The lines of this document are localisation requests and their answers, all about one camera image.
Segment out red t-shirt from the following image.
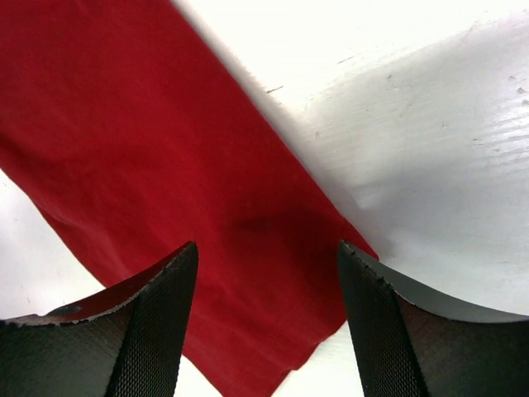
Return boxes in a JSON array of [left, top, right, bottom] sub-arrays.
[[1, 1, 363, 396]]

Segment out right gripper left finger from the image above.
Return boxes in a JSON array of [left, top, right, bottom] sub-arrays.
[[1, 242, 198, 396]]

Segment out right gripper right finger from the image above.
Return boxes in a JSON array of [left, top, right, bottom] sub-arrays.
[[337, 242, 528, 396]]

